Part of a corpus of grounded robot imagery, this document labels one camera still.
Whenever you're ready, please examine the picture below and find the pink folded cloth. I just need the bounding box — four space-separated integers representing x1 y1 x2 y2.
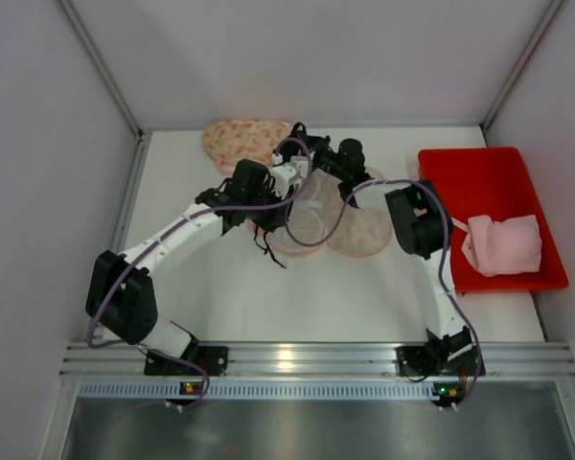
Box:
451 215 542 277

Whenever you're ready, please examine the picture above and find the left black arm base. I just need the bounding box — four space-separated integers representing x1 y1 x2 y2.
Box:
143 345 229 377

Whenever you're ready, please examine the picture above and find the slotted grey cable duct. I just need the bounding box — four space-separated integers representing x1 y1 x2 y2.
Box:
76 378 466 400

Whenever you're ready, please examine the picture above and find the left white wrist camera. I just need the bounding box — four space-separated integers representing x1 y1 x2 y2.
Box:
269 153 311 198

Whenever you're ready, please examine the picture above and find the black lace bra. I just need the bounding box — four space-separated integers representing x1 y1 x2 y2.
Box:
249 220 287 269

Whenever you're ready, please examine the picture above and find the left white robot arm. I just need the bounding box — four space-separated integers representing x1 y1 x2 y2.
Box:
85 159 301 359

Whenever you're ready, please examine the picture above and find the floral mesh laundry bag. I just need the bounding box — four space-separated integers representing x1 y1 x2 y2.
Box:
270 171 393 258

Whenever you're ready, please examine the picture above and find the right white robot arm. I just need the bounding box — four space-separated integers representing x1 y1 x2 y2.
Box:
290 125 472 362

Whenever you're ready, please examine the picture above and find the red plastic tray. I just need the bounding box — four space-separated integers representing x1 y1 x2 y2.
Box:
418 147 569 293

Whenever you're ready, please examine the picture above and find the aluminium mounting rail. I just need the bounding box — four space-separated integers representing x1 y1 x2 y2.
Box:
59 342 575 380

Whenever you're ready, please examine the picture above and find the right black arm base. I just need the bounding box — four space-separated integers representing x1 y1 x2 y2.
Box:
396 345 486 380

